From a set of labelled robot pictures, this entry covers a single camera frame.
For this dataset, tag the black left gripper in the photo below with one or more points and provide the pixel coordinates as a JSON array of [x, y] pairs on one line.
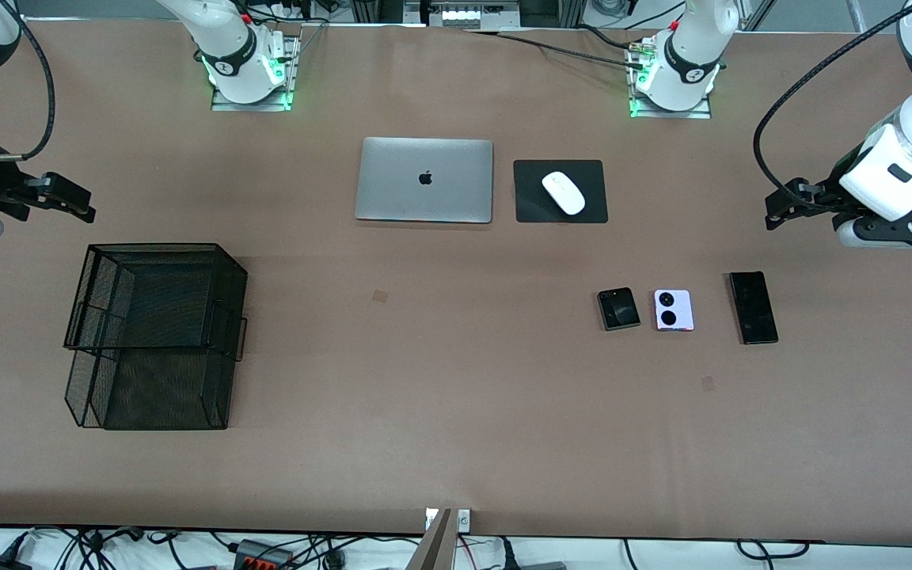
[[826, 198]]

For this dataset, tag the black slab smartphone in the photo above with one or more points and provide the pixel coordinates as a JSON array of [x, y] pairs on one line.
[[754, 309]]

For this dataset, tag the lavender flip phone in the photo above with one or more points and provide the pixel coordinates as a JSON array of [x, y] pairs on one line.
[[684, 310]]

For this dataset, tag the black flip phone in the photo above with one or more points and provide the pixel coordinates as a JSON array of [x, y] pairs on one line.
[[619, 310]]

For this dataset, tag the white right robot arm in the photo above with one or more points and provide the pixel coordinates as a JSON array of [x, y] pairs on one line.
[[246, 87]]

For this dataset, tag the black mesh two-tier tray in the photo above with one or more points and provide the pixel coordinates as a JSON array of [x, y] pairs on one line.
[[155, 380]]

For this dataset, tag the white computer mouse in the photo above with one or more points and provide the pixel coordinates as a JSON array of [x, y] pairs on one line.
[[564, 192]]

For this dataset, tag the black mouse pad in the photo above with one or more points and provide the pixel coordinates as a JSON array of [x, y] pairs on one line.
[[527, 206]]

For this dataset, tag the silver closed laptop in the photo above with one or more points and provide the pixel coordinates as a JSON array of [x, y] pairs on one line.
[[393, 182]]

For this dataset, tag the metal equipment rack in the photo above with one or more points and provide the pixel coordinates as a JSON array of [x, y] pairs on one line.
[[464, 14]]

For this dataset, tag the black orange power strip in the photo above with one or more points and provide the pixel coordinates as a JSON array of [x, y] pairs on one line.
[[262, 558]]

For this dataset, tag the small white clamp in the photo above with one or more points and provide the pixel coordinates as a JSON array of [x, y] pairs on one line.
[[464, 519], [430, 518]]

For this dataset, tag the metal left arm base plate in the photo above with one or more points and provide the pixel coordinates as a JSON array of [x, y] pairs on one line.
[[693, 114]]

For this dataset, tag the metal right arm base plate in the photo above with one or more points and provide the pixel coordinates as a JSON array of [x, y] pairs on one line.
[[226, 106]]

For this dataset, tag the grey camera post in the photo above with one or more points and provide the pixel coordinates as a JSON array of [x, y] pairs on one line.
[[434, 550]]

